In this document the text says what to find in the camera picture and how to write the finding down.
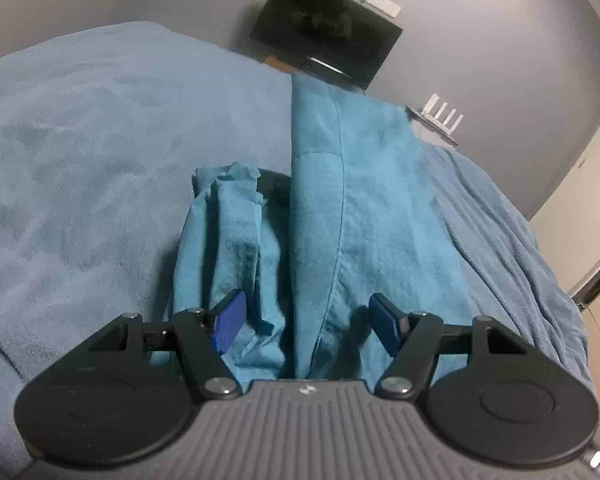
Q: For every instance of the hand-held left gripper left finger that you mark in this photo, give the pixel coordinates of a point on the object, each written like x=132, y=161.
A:
x=228, y=325

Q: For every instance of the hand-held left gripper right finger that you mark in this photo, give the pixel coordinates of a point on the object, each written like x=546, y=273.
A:
x=384, y=324

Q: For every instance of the teal large garment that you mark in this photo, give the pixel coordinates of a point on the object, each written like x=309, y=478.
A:
x=370, y=185

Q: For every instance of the white router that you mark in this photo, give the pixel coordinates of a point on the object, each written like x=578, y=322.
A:
x=437, y=120

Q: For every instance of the light blue bed blanket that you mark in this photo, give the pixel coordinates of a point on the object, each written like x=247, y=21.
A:
x=90, y=150

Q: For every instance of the white door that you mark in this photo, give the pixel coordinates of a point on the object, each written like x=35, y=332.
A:
x=580, y=200

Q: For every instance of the wooden television stand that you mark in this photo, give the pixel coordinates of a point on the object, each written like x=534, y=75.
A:
x=279, y=62

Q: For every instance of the black television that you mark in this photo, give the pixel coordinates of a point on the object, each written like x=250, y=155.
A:
x=325, y=25

